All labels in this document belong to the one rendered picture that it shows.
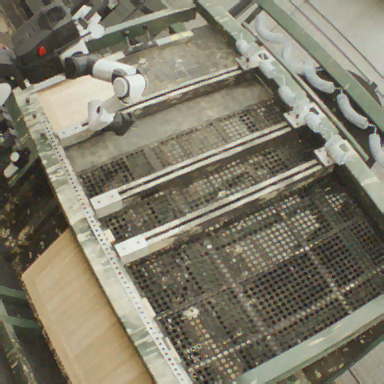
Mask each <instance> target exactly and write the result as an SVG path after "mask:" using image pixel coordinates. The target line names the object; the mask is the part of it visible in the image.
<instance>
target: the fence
mask: <svg viewBox="0 0 384 384"><path fill-rule="evenodd" d="M187 32H190V33H191V34H190V35H187V36H184V37H183V36H182V33H177V34H174V35H172V36H169V37H166V38H161V39H158V40H155V41H156V42H157V43H158V46H155V47H152V48H150V49H147V50H142V51H139V52H136V53H133V54H131V55H128V56H124V55H123V52H119V53H116V54H114V55H111V56H108V57H106V58H103V59H104V60H106V59H107V60H109V61H112V62H119V63H123V62H126V61H129V60H131V59H134V58H137V57H140V56H142V55H148V54H150V53H153V52H156V51H159V50H161V49H164V48H167V47H172V46H175V45H178V44H181V43H183V42H186V41H192V40H193V33H192V32H191V31H190V30H188V31H185V32H183V33H187ZM176 35H178V36H179V38H176V39H173V40H172V38H171V37H173V36H176ZM69 80H71V79H65V77H64V76H56V77H54V78H51V79H49V80H46V81H45V82H42V83H40V84H36V85H33V87H35V91H36V92H37V93H38V92H41V91H43V90H46V89H48V88H51V87H53V86H56V85H58V84H61V83H63V82H66V81H69Z"/></svg>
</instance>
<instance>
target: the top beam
mask: <svg viewBox="0 0 384 384"><path fill-rule="evenodd" d="M192 2H193V3H194V4H196V5H197V6H196V7H197V13H198V14H200V16H201V17H202V18H203V19H204V20H205V21H207V22H208V24H209V25H210V26H211V27H212V28H213V29H214V30H215V31H216V32H217V33H218V34H219V35H220V37H221V38H223V39H224V41H225V42H226V43H228V44H229V45H230V47H231V48H232V49H233V50H234V51H235V53H236V54H237V55H239V56H240V57H241V56H243V55H242V54H241V53H240V52H239V51H238V50H237V47H236V42H237V41H239V40H240V37H241V33H243V36H242V40H244V41H246V42H248V45H249V44H251V43H255V44H256V42H255V39H254V38H253V37H252V36H251V35H250V34H249V33H248V32H247V31H246V30H245V29H243V27H242V26H241V25H240V24H239V23H238V22H237V21H236V20H234V19H233V18H232V16H231V15H230V14H229V13H228V12H226V11H225V10H224V8H222V6H221V5H219V4H218V3H217V2H216V1H215V0H192ZM249 46H250V45H249ZM254 48H255V47H254ZM256 48H257V49H256ZM256 48H255V49H254V51H253V53H256V52H259V51H260V50H265V49H264V48H263V47H262V46H261V47H259V46H258V45H257V47H256ZM265 51H266V50H265ZM270 63H271V65H272V66H273V68H275V69H276V76H275V77H274V78H271V79H269V78H268V77H266V76H265V75H264V74H263V73H262V71H261V70H260V69H259V67H258V66H257V67H255V74H256V75H257V76H258V77H259V78H260V79H261V80H262V82H263V84H265V85H266V86H267V87H268V89H269V90H270V91H271V92H272V93H273V94H274V95H275V96H276V97H277V99H278V101H279V102H280V103H281V104H282V105H284V107H285V108H286V109H287V110H288V111H289V112H290V111H292V110H293V108H294V107H290V106H288V105H287V104H286V103H285V102H284V101H283V100H282V99H281V97H280V95H279V92H278V89H280V88H281V87H282V86H283V83H284V78H285V80H286V81H285V86H288V88H289V89H290V91H291V92H292V93H293V94H296V95H297V96H298V102H300V101H301V99H302V98H306V99H307V97H306V95H307V94H306V93H305V92H304V91H303V90H302V89H301V87H300V86H299V85H298V84H297V83H296V82H295V81H293V80H292V78H291V76H290V75H289V74H288V73H286V72H285V71H284V70H283V68H282V67H281V66H280V65H279V64H278V63H277V62H276V61H274V62H270ZM277 75H281V76H284V77H281V76H277ZM280 90H281V89H280ZM302 100H303V99H302ZM322 113H323V112H322ZM323 114H324V113H323ZM324 115H325V114H324ZM319 120H321V121H322V122H323V125H322V126H323V128H324V129H321V130H320V132H317V133H315V132H314V131H312V130H311V129H310V128H309V127H308V126H307V124H305V125H304V129H303V130H305V131H306V133H307V134H308V135H309V136H310V138H311V140H312V141H313V142H314V143H315V144H316V145H317V146H318V148H322V147H324V146H325V144H326V143H327V141H328V140H330V139H331V136H332V135H331V131H332V132H333V136H335V135H336V134H337V135H338V136H340V135H339V134H338V132H339V131H338V130H337V129H336V128H335V127H334V124H332V123H331V122H330V121H329V120H328V118H327V117H326V115H325V117H323V118H322V119H319ZM325 129H328V130H325ZM329 130H331V131H329ZM333 136H332V137H333ZM338 146H339V148H340V150H341V151H343V152H344V153H347V152H348V151H350V150H349V149H348V148H347V146H346V145H345V144H340V145H338ZM346 159H349V160H356V162H350V161H346V162H345V163H344V164H341V165H339V164H338V163H335V164H334V168H335V169H336V171H337V172H338V173H339V174H340V175H341V178H342V179H343V180H345V181H346V184H347V185H348V186H349V187H350V190H352V191H353V192H354V194H355V196H356V197H357V198H358V199H359V200H360V202H361V203H362V205H363V206H364V207H365V209H366V210H367V211H368V212H369V214H370V215H371V216H372V218H373V219H374V220H375V222H376V223H377V224H378V227H380V229H381V230H382V232H383V233H384V187H383V186H382V184H381V183H379V180H378V179H377V178H376V176H375V175H373V174H372V171H371V170H370V169H369V167H368V166H366V165H365V162H364V161H363V160H362V159H361V158H360V156H358V155H357V154H353V155H350V156H348V157H347V158H346Z"/></svg>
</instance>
